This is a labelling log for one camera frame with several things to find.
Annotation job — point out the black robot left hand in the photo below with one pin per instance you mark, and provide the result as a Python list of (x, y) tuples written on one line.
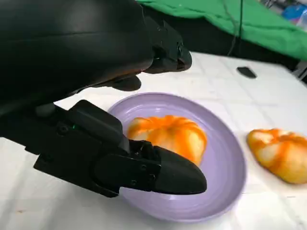
[(60, 48)]

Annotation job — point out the orange and white bread roll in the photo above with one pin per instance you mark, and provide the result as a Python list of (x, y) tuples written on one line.
[(280, 153), (172, 136)]

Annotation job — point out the lilac plate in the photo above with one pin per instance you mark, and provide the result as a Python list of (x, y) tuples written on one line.
[(216, 172)]

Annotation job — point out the green cloth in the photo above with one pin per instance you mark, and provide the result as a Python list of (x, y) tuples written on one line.
[(263, 31)]

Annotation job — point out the blue background clutter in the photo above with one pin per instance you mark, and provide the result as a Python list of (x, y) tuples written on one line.
[(296, 12)]

